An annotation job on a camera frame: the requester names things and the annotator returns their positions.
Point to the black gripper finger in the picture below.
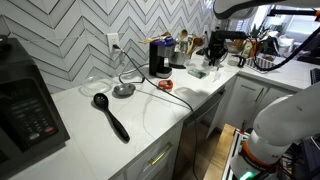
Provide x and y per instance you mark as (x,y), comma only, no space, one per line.
(208,60)
(224,60)

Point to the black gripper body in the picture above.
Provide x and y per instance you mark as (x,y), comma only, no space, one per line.
(217,48)

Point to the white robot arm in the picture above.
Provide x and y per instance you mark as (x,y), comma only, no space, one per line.
(290,116)

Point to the black espresso machine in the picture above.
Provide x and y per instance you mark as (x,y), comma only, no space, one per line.
(156,60)

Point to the clear glass jar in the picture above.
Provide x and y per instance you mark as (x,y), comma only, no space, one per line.
(233,60)

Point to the small clear container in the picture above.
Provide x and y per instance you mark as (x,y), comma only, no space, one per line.
(217,76)

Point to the dark wooden spoon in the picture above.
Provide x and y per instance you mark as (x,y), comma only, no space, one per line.
(196,42)

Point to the yellow green soap bottle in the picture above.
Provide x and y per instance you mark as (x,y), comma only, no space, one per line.
(247,49)

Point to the metal utensil holder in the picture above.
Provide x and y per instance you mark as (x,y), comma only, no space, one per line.
(180,58)

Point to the light wooden spoon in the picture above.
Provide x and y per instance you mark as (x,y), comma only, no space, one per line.
(183,34)

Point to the striped dish rack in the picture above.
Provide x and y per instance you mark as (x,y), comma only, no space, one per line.
(263,63)

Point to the white cabinet door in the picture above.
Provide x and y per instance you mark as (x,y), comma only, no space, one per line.
(240,100)

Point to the orange heart cookie cutter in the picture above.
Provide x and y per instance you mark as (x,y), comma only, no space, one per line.
(161,82)

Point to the wooden spatula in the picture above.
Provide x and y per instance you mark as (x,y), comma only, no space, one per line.
(151,40)

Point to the white kettle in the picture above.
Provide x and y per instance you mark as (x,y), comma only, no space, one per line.
(285,45)

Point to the dark dishwasher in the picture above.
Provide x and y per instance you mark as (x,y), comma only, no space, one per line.
(198,136)

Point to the black keyboard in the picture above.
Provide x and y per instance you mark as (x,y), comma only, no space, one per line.
(315,76)

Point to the black slotted spoon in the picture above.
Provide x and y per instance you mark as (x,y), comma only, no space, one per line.
(116,125)

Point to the clear glass bowl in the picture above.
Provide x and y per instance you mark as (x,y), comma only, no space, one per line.
(96,86)

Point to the white drawer front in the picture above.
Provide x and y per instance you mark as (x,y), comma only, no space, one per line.
(146,170)

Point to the black microwave oven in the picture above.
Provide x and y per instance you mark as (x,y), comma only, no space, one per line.
(26,110)

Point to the black orange overhead rail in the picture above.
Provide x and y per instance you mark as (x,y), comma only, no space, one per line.
(293,12)

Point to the white metal cart frame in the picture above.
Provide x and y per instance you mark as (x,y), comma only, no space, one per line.
(233,146)

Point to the white wall outlet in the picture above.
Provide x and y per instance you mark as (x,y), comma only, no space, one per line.
(111,37)

